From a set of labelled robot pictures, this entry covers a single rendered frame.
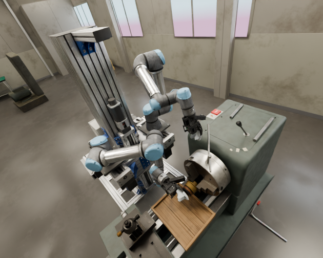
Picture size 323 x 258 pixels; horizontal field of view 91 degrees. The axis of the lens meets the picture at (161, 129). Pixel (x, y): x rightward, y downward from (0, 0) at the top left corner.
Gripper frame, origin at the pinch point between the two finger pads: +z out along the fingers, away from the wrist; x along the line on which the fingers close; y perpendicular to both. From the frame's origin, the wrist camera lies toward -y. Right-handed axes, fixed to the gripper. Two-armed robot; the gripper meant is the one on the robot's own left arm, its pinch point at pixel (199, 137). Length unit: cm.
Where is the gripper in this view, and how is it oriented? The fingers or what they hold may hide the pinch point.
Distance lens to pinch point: 107.8
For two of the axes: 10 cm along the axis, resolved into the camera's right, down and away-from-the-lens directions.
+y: -7.4, 5.3, -4.1
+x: 5.8, 2.0, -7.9
